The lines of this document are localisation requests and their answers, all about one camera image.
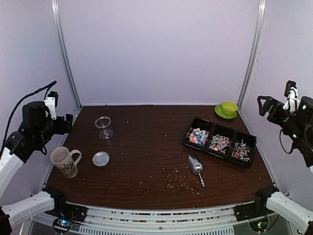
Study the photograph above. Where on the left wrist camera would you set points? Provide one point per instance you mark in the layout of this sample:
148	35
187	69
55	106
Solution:
51	102

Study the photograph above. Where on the metal scoop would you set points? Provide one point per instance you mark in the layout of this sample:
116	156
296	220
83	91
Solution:
196	167

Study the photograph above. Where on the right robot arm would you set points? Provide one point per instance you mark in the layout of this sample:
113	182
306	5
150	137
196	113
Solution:
299	127

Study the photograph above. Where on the right aluminium frame post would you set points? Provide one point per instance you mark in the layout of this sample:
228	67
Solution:
256	44

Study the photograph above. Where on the green saucer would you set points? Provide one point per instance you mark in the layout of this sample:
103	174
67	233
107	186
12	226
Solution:
219	112

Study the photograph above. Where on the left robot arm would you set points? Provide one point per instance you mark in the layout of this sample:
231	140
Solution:
38	127

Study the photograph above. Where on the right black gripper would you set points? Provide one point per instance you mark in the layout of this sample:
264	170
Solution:
269	101

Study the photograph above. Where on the clear plastic lid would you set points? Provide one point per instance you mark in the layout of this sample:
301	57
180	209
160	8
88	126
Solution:
101	159

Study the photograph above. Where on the front aluminium rail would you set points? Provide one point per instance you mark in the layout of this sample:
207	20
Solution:
219	220

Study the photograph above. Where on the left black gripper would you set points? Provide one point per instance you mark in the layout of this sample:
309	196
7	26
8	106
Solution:
61	129

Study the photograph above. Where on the aluminium frame post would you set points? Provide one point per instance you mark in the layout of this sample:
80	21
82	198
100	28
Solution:
64	54
256	44

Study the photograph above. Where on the black three-compartment candy tray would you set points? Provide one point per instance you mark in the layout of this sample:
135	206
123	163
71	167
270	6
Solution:
222	142

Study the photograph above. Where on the cream floral mug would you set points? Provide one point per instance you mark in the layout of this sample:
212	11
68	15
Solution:
66	161

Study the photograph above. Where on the green bowl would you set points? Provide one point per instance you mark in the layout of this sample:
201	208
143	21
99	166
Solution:
229	107

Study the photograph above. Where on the clear plastic cup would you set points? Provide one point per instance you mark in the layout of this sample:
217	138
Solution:
104	124

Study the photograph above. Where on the left aluminium frame post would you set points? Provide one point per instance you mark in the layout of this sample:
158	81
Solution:
64	54

